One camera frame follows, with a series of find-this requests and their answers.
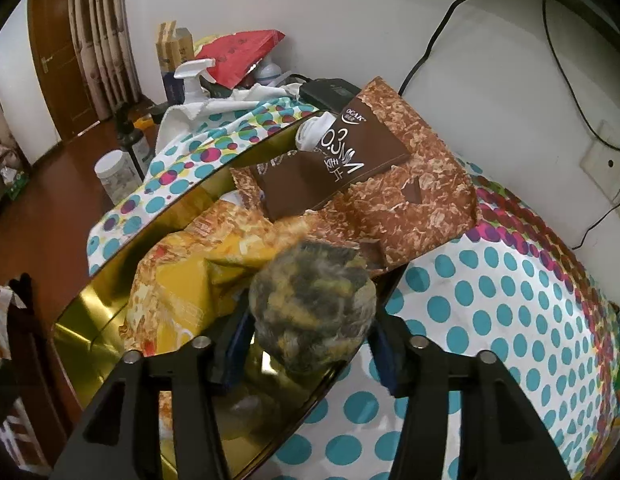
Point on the jar with white lid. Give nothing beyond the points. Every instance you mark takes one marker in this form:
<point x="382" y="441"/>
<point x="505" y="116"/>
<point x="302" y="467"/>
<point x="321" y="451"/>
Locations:
<point x="117" y="175"/>

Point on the brown wooden door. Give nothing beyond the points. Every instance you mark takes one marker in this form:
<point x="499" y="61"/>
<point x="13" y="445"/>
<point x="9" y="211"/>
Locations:
<point x="54" y="85"/>

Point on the round mottled green-yellow bundle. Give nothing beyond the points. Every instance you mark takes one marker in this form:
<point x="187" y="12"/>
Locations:
<point x="310" y="305"/>

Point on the brown cereal bag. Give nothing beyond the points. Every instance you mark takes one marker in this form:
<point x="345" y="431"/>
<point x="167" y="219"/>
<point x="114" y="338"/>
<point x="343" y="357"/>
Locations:
<point x="430" y="210"/>

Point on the polka-dot tablecloth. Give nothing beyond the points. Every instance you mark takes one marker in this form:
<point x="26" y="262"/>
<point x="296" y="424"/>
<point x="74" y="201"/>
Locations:
<point x="490" y="310"/>

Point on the white spray bottle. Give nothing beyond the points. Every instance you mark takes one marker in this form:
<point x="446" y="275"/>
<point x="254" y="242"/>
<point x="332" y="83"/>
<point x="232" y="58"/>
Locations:
<point x="192" y="90"/>

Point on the black power brick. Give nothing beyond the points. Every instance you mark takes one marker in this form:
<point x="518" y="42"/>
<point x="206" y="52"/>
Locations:
<point x="330" y="91"/>

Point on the brown cardboard box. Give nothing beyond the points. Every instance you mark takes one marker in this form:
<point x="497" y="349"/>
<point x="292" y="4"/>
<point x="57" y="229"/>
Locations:
<point x="172" y="45"/>

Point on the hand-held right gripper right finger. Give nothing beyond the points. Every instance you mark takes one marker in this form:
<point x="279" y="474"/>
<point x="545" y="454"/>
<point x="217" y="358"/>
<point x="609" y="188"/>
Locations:
<point x="385" y="365"/>

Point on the white printed cloth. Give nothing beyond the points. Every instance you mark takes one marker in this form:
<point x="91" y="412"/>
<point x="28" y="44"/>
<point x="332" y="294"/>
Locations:
<point x="179" y="120"/>

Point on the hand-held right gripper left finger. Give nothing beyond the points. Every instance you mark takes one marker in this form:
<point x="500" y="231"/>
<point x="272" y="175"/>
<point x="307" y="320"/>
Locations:
<point x="234" y="345"/>

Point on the dark glass bottle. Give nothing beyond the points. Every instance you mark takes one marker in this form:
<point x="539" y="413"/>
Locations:
<point x="134" y="147"/>

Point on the yellow snack bag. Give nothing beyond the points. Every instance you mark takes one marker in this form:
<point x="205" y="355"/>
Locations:
<point x="179" y="280"/>

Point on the gold box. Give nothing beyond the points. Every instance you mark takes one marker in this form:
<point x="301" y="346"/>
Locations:
<point x="89" y="340"/>

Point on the patterned curtain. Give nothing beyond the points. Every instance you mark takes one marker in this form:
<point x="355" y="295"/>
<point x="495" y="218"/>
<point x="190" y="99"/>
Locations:
<point x="99" y="35"/>

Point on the red paper packet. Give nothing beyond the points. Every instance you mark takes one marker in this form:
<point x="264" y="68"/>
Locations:
<point x="239" y="52"/>

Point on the beige wall outlet plate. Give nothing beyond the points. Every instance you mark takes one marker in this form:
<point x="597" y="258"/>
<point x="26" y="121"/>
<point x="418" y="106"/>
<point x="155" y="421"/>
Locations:
<point x="607" y="160"/>

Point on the dark wooden chair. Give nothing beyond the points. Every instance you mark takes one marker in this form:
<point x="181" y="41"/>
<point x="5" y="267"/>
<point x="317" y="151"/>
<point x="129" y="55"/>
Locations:
<point x="29" y="340"/>

